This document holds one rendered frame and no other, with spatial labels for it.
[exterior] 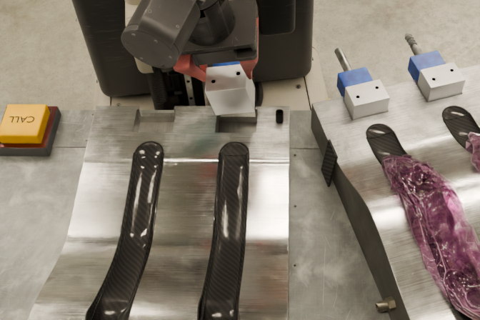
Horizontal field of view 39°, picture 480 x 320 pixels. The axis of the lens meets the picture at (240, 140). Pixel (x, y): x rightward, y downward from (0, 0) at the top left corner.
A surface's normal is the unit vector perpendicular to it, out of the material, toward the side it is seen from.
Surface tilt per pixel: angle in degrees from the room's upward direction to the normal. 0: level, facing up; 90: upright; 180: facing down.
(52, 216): 0
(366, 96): 0
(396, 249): 15
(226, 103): 99
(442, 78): 0
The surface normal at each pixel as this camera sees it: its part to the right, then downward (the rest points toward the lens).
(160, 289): -0.03, -0.91
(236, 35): -0.20, -0.49
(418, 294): 0.00, -0.44
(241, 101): -0.03, 0.87
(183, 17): 0.28, -0.22
